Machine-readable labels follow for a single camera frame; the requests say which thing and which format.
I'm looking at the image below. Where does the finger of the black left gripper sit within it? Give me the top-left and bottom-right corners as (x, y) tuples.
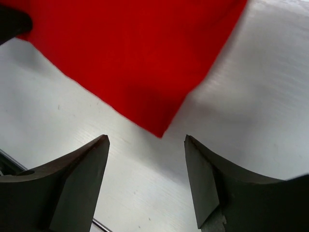
(0, 0), (33, 45)

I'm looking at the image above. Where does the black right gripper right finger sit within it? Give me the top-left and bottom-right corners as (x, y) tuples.
(184, 136), (309, 232)

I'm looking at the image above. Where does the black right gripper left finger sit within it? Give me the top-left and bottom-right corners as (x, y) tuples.
(0, 135), (110, 232)

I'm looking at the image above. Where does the red t-shirt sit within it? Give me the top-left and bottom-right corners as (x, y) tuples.
(4, 0), (247, 137)

